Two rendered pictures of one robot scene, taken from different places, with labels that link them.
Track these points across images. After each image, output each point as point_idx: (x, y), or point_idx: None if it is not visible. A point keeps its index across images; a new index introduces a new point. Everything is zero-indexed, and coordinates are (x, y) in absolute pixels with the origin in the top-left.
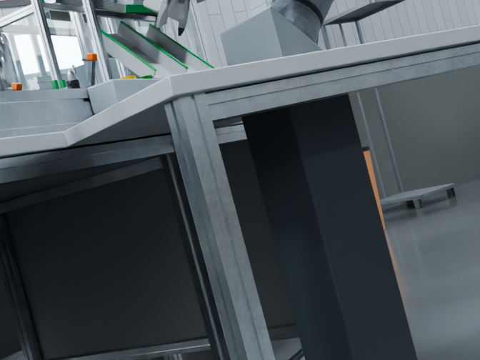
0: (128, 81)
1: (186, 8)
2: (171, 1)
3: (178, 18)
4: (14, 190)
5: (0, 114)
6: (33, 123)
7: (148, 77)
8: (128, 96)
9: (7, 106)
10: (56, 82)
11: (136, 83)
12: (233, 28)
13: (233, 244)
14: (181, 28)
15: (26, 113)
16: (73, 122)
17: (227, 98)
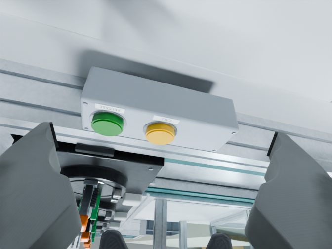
0: (201, 119)
1: (19, 186)
2: (307, 192)
3: (60, 166)
4: None
5: (327, 153)
6: (293, 137)
7: (116, 119)
8: (209, 102)
9: (316, 160)
10: (93, 215)
11: (182, 111)
12: None
13: None
14: (54, 132)
15: (302, 147)
16: (243, 125)
17: None
